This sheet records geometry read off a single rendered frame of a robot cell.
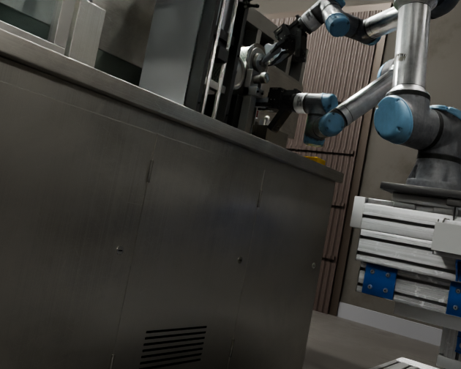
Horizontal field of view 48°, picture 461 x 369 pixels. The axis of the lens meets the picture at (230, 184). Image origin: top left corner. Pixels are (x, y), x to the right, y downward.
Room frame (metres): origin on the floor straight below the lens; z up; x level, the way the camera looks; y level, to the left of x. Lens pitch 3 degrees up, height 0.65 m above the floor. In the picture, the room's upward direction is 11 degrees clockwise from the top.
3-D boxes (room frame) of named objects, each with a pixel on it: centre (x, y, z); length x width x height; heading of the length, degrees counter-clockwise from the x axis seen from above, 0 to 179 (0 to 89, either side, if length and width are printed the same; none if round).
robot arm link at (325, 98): (1.86, -0.27, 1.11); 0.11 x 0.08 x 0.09; 52
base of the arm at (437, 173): (1.43, -0.56, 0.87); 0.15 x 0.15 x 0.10
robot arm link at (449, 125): (1.43, -0.55, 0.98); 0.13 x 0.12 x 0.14; 114
